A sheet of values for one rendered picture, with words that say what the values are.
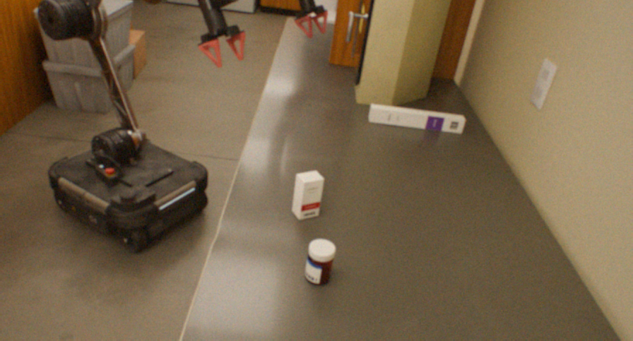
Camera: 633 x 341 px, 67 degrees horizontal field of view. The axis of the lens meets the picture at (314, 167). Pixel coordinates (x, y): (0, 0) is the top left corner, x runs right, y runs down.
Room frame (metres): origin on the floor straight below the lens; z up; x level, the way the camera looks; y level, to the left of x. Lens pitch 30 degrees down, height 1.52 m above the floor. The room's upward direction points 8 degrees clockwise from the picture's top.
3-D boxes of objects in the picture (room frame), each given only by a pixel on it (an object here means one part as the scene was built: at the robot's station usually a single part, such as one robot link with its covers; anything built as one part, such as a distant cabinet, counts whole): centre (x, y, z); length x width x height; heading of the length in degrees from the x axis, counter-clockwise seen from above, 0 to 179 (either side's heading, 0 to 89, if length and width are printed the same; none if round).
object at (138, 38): (3.80, 1.71, 0.14); 0.41 x 0.32 x 0.28; 8
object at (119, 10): (3.19, 1.64, 0.49); 0.60 x 0.42 x 0.33; 2
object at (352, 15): (1.49, -0.06, 1.17); 0.05 x 0.03 x 0.10; 92
